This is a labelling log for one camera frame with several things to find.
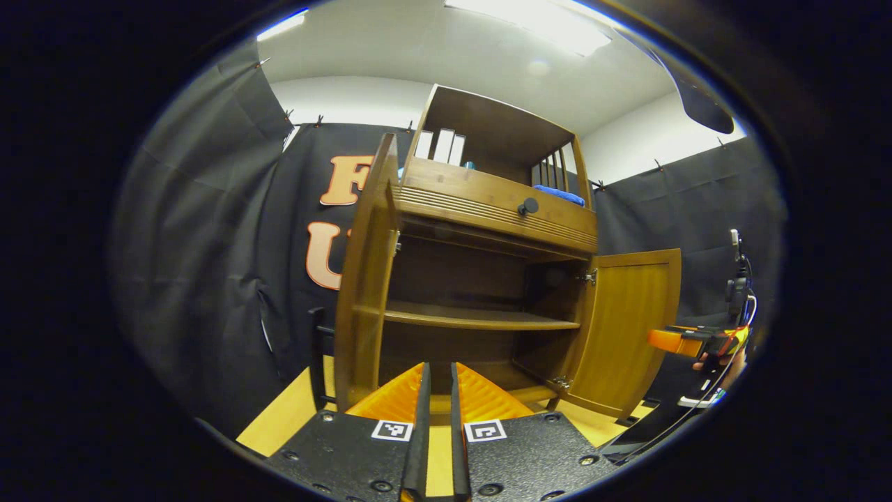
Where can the blue folded towel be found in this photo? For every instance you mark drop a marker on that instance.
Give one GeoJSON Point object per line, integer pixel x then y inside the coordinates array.
{"type": "Point", "coordinates": [559, 195]}

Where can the black backdrop cloth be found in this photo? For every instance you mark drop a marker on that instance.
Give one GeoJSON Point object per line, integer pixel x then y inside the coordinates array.
{"type": "Point", "coordinates": [195, 244]}

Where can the wooden double-door shoe cabinet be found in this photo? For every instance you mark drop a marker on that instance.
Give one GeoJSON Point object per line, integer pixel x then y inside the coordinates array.
{"type": "Point", "coordinates": [488, 279]}

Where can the wooden cabinet drawer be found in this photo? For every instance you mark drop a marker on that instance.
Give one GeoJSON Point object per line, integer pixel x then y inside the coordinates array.
{"type": "Point", "coordinates": [474, 199]}

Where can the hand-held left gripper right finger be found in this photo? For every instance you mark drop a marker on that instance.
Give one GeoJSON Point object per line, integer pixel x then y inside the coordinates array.
{"type": "Point", "coordinates": [458, 453]}

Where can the wooden cabinet door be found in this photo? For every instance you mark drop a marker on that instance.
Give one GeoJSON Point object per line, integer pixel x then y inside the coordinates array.
{"type": "Point", "coordinates": [366, 279]}
{"type": "Point", "coordinates": [627, 328]}

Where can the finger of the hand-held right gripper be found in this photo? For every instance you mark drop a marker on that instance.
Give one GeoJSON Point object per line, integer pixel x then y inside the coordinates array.
{"type": "Point", "coordinates": [679, 341]}

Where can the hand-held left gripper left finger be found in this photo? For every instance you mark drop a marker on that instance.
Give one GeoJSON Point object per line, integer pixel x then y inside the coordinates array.
{"type": "Point", "coordinates": [421, 446]}

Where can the black round drawer knob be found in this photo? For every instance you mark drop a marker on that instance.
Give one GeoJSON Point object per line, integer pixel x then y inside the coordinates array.
{"type": "Point", "coordinates": [528, 206]}

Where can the dark rounded object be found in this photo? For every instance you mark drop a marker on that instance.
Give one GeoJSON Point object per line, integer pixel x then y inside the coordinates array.
{"type": "Point", "coordinates": [707, 111]}

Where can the long ceiling strip light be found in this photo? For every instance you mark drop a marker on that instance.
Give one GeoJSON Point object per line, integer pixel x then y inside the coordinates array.
{"type": "Point", "coordinates": [282, 24]}

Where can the white binder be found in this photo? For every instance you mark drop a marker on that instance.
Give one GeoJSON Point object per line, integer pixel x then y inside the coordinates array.
{"type": "Point", "coordinates": [424, 145]}
{"type": "Point", "coordinates": [457, 150]}
{"type": "Point", "coordinates": [443, 146]}

